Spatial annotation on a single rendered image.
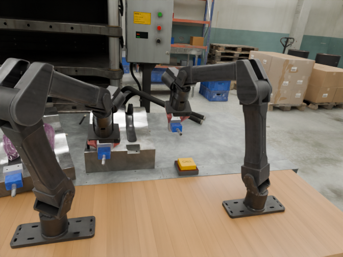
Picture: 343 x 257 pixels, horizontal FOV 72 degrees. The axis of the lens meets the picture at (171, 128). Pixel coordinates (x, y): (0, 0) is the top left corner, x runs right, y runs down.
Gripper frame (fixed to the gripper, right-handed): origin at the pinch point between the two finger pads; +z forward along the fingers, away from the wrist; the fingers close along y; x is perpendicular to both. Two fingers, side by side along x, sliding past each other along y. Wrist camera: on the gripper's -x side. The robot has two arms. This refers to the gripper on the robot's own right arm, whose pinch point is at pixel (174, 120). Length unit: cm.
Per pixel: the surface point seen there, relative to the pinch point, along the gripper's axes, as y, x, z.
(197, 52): -125, -296, 164
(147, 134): 11.9, 3.0, 5.5
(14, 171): 56, 22, -4
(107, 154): 28.0, 17.3, -3.4
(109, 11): 26, -73, -9
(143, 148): 15.1, 14.1, -0.9
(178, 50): -89, -298, 163
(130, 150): 19.5, 11.9, 3.2
